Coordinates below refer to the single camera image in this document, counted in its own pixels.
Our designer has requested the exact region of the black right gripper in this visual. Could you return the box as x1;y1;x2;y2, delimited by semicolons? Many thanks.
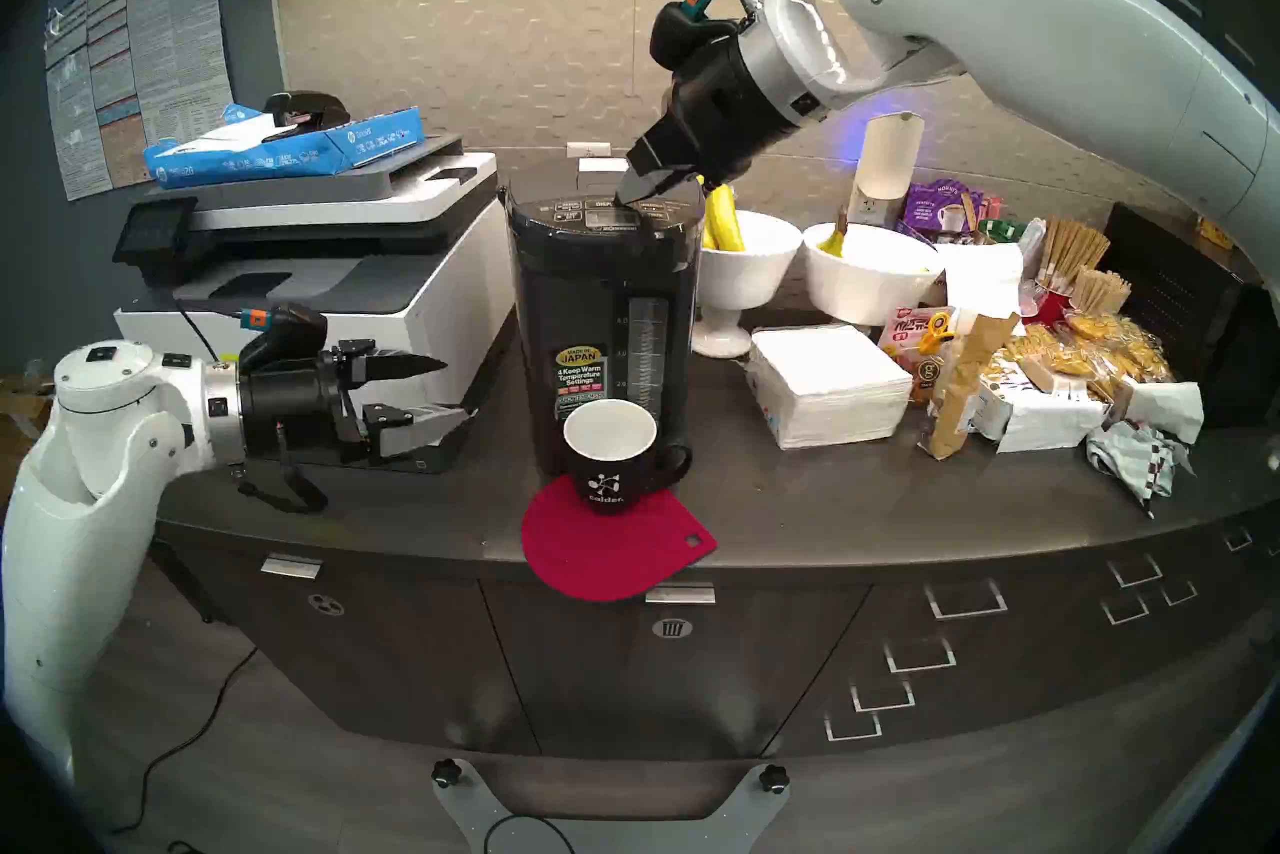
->
613;32;801;210

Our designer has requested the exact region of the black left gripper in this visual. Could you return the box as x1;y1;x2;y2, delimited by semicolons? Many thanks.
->
238;340;471;465

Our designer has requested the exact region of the black electric water dispenser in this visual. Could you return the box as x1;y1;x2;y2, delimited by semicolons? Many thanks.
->
500;184;706;478

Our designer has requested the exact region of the yellow banana bunch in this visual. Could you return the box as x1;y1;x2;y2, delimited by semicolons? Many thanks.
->
700;180;748;253

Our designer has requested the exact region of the white grey office printer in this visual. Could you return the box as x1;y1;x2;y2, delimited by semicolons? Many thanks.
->
112;134;516;475

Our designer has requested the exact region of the black mug white inside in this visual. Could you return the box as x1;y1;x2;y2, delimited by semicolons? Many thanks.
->
562;399;693;516

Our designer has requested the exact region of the large white bowl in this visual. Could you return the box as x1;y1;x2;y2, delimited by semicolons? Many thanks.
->
802;223;946;327

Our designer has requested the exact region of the red round silicone mat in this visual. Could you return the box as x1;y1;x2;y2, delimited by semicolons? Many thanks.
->
521;474;719;603

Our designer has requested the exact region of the blue printer paper ream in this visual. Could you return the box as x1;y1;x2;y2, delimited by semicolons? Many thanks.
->
143;102;425;191

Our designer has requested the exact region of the white paper napkin stack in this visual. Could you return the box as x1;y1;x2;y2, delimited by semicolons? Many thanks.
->
745;324;913;451

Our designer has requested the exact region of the purple coffee box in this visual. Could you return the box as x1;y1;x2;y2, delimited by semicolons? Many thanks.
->
902;180;986;241

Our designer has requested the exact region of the pink snack package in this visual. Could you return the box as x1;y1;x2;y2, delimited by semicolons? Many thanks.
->
878;306;956;368

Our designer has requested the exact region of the black stapler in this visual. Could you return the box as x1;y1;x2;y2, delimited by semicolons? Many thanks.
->
262;91;351;133

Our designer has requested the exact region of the dark base cabinet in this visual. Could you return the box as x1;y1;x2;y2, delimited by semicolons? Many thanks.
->
150;522;1280;758

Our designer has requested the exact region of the brown paper bag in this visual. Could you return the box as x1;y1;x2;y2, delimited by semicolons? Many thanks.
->
918;312;1023;461

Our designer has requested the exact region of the wooden stirrer bundle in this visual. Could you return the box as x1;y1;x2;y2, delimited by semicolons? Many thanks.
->
1038;219;1111;288
1070;267;1133;318

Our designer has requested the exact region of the white printed coffee bag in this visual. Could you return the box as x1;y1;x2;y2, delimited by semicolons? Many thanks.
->
975;362;1111;455

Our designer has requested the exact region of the yellow snack bag pile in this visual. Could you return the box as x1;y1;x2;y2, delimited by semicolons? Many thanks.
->
1000;312;1171;388

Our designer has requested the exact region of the black countertop appliance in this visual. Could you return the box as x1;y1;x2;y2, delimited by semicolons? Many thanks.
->
1100;202;1280;433

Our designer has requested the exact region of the white folded bag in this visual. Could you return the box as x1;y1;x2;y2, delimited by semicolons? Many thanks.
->
1110;380;1206;445

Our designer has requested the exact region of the checked kitchen cloth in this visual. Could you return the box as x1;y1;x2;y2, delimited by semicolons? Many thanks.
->
1085;420;1196;518

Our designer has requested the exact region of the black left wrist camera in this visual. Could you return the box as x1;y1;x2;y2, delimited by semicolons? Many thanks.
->
238;303;329;373

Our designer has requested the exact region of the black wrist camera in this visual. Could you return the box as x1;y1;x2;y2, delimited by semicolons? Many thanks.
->
238;303;329;373
650;0;746;73

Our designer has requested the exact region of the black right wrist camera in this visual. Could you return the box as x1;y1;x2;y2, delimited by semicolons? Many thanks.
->
650;0;746;73

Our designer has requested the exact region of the white pedestal bowl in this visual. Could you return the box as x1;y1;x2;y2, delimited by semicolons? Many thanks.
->
690;210;804;360

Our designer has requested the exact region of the black left camera cable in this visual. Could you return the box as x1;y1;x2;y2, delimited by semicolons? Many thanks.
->
175;297;246;363

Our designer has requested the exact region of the black floor cable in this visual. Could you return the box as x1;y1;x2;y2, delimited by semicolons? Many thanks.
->
105;647;259;835

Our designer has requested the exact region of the grey text wall poster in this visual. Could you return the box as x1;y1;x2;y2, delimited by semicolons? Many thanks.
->
125;0;236;148

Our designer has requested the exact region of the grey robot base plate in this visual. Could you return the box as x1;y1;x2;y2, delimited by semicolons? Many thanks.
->
430;759;791;854

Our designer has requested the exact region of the black base cable loop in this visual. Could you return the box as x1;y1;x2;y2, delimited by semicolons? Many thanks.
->
482;812;576;854

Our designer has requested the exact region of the tall wall notice poster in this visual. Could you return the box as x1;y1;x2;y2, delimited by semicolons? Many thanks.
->
42;0;131;203

